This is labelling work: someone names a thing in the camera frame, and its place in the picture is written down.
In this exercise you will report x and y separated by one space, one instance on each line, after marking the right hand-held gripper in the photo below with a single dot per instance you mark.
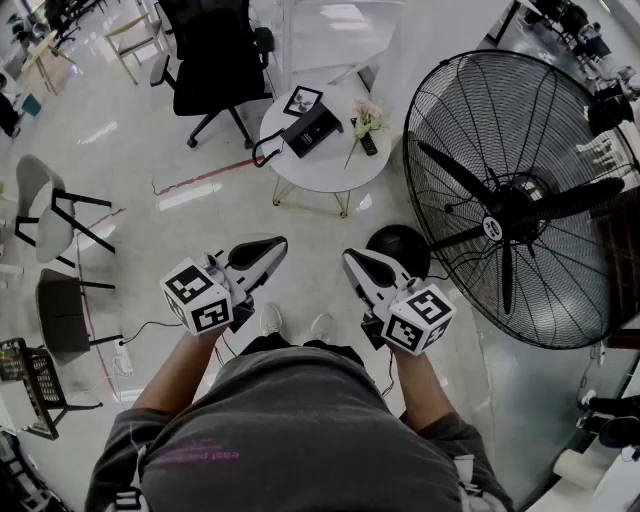
420 320

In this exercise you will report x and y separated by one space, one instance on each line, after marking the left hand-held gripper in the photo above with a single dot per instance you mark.
200 305

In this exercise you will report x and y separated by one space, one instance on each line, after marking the person's right forearm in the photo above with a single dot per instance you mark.
425 390

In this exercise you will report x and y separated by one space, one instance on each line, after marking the person's left forearm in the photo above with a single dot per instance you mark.
170 375

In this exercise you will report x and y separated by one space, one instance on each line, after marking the black desk telephone base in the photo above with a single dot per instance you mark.
317 137

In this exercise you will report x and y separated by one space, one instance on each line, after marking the person's left white shoe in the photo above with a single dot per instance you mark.
271 320

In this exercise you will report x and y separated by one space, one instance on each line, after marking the person's white shoe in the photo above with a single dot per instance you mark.
271 320
324 327

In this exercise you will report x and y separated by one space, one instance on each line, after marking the person's right white shoe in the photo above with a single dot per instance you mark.
324 327

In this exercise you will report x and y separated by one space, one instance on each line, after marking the person's black trousers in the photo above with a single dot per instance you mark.
270 345

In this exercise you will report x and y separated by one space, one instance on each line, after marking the round white side table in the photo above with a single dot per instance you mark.
320 172

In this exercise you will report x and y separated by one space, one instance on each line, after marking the large black floor fan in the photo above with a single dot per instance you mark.
492 227

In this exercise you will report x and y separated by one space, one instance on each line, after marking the black remote control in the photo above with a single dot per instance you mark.
369 146

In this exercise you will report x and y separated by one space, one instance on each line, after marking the pink artificial flower bunch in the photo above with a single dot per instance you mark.
367 117

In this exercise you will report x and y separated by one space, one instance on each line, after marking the person's grey shirt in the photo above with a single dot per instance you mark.
300 425

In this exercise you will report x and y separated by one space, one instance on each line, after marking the white power strip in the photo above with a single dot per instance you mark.
122 360

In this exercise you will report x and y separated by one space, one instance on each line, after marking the dark grey chair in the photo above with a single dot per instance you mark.
62 310

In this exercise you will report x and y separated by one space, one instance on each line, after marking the black office chair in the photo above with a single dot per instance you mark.
215 60

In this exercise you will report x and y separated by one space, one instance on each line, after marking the light grey chair black legs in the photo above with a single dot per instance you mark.
47 225

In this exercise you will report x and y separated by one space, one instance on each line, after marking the white desk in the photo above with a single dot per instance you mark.
340 40

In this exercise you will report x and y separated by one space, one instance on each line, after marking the black perforated chair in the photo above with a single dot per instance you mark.
37 375

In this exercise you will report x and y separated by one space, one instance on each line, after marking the light wooden chair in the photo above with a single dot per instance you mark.
135 40

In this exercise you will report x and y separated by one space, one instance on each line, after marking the teal bin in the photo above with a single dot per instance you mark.
32 106

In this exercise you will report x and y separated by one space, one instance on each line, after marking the white paper roll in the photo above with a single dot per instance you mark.
575 467

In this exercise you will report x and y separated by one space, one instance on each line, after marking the light wooden table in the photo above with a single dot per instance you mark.
37 55

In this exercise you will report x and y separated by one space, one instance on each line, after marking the black picture frame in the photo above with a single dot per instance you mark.
302 101

